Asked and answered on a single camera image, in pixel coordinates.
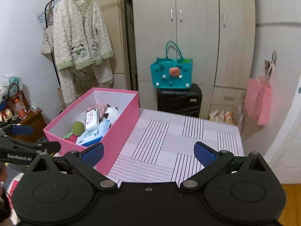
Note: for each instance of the black suitcase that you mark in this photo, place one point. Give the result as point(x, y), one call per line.
point(185, 102)

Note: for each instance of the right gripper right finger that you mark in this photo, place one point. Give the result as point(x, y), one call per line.
point(213, 162)

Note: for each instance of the large blue wet wipes pack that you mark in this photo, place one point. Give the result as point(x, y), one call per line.
point(91, 137)

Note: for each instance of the white black plush dog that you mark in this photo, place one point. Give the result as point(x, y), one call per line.
point(111, 114)

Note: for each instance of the pink storage box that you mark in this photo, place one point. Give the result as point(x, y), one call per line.
point(127, 103)

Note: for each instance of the cream knitted cardigan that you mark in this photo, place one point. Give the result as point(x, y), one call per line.
point(82, 47)

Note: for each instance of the striped pink tablecloth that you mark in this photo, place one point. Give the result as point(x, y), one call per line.
point(160, 147)

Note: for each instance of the small white tissue pack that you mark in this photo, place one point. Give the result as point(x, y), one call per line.
point(92, 119)

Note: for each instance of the teal felt handbag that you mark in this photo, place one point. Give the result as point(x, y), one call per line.
point(172, 73)

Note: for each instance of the pink floral fabric cap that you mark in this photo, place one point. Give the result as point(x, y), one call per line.
point(101, 109)

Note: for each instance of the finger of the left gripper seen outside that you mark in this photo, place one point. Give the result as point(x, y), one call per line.
point(21, 130)

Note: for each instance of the yellow gift bag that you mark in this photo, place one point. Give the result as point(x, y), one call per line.
point(221, 116)

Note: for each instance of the pink paper shopping bag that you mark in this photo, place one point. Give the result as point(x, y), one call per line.
point(258, 100)

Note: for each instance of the pink strawberry plush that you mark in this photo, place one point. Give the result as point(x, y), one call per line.
point(76, 130)

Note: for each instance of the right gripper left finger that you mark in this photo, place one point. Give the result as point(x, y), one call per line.
point(82, 163)

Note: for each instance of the beige wardrobe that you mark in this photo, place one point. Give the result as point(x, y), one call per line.
point(219, 36)

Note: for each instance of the person's right hand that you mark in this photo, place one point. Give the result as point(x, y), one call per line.
point(5, 204)

